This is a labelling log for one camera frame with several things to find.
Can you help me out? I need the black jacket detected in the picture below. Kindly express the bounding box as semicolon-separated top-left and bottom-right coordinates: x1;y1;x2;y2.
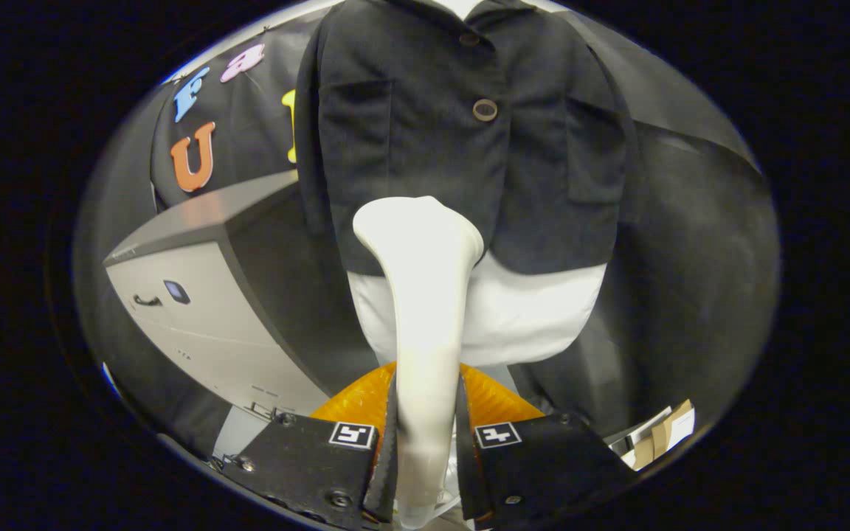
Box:
294;0;636;277

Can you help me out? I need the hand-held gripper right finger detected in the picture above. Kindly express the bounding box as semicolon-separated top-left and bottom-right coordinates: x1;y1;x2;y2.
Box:
457;365;636;529

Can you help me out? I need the white mannequin torso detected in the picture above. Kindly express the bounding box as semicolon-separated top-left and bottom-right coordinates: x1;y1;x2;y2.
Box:
346;0;609;368

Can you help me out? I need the grey cabinet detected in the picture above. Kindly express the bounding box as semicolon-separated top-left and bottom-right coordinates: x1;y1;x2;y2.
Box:
103;170;381;421

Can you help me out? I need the black backdrop cloth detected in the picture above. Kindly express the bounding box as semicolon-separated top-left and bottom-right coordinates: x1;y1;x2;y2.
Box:
75;11;780;458

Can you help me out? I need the cardboard box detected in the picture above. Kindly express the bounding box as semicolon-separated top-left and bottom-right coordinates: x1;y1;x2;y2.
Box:
621;398;697;471

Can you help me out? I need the white garment steamer head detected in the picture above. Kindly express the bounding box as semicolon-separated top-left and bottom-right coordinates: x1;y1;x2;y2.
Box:
352;195;485;528

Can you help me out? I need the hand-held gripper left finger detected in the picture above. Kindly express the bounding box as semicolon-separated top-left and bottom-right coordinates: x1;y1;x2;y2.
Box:
220;361;398;530

